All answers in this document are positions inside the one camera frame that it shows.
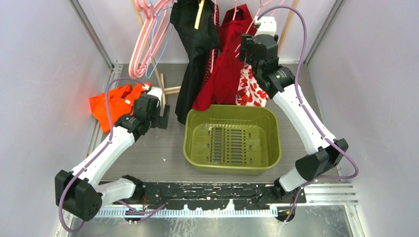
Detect olive green plastic basket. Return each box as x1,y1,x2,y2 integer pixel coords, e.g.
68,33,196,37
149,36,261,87
183,105,282,175

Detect yellow wooden hanger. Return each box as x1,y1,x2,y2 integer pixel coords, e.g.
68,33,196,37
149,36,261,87
194,0,205,30

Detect orange garment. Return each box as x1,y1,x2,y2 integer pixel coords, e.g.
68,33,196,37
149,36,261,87
89,82,151,133

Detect purple cable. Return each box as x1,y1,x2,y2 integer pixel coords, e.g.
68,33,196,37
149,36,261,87
256,4,359,223
58,78,147,234

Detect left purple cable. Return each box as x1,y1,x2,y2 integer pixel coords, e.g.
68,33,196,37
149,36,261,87
58,78,147,234

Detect black garment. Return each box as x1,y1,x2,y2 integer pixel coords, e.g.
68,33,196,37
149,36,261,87
170,0,220,124

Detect pink hanger of red garment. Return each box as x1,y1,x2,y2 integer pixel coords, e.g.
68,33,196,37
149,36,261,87
232,0,238,21

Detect red poppy floral skirt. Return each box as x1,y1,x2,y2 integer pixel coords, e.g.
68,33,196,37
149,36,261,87
236,65,269,107

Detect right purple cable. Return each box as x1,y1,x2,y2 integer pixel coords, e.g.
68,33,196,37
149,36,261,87
256,4,359,223

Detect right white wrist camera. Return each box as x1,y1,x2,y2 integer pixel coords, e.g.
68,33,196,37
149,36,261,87
254,16,277,36

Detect light blue hanger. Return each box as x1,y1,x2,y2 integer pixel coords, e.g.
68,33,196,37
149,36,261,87
144,4,173,79

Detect dark red polka dot garment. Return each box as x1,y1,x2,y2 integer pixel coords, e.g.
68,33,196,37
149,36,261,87
201,1,219,87

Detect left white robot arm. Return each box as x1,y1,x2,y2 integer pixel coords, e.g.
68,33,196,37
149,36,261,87
54,87,170,221

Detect wooden clothes rack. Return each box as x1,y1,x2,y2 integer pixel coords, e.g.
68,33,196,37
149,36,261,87
131,0,293,102

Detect plain red garment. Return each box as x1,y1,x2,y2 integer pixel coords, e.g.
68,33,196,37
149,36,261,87
192,4,256,111

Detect pink hanger of dotted garment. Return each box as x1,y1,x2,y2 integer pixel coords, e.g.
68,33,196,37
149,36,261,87
209,0,219,74

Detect empty pink hangers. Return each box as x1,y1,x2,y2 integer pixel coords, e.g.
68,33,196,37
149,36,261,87
128,0,176,79

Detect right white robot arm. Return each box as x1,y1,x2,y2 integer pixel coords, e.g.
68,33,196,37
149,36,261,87
239,34,348,203

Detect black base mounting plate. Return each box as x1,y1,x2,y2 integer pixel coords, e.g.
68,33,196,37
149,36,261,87
118,182,307,221

